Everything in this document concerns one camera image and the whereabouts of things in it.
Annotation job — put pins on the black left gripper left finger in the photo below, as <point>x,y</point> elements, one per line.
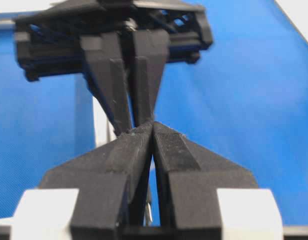
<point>113,183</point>

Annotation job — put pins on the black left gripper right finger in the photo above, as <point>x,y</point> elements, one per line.
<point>188,176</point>

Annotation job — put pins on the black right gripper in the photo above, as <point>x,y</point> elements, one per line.
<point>49,43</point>

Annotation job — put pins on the aluminium extrusion frame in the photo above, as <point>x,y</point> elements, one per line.
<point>101,123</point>

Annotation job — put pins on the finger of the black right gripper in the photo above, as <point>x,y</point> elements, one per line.
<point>151,50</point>

